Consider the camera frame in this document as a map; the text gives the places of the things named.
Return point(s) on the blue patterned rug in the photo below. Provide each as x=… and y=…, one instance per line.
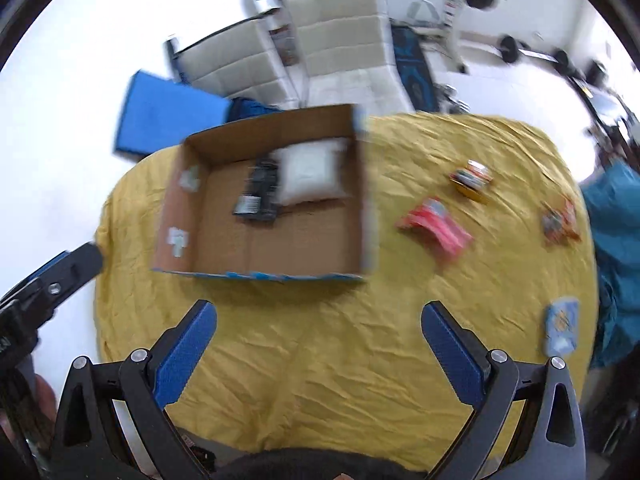
x=412, y=67

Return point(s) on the yellow table cloth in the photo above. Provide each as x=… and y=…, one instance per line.
x=400, y=310

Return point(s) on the white pillow packet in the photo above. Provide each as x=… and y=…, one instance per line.
x=311, y=172

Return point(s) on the person's left hand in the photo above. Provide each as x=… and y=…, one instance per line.
x=46, y=396

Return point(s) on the orange snack packet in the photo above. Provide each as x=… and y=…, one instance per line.
x=561, y=221

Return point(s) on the cream cushioned chair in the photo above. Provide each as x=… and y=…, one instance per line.
x=350, y=45
x=235, y=67

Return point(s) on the black snack packet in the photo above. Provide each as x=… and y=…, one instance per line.
x=257, y=195

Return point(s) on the red snack packet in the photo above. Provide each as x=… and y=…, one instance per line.
x=436, y=225

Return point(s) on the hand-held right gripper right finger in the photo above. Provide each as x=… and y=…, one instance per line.
x=450, y=355

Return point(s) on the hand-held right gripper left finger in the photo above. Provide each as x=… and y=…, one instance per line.
x=184, y=355

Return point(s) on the teal cloth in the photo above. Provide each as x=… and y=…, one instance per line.
x=617, y=260

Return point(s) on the light blue snack packet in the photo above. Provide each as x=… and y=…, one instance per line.
x=562, y=325

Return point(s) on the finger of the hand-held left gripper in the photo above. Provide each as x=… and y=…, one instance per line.
x=75, y=266

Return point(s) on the cardboard box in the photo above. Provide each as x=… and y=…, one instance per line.
x=280, y=210

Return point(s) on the yellow striped snack packet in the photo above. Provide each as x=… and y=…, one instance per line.
x=472, y=180

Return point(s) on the white weight bench rack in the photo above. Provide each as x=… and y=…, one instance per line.
x=450, y=25

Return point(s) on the blue foam mat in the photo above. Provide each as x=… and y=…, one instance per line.
x=160, y=120

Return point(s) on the black dumbbell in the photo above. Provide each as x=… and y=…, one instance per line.
x=535, y=52

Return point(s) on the person's dark clothing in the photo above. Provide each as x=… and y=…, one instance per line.
x=310, y=466

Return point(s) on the magazine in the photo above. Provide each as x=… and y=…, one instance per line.
x=286, y=42

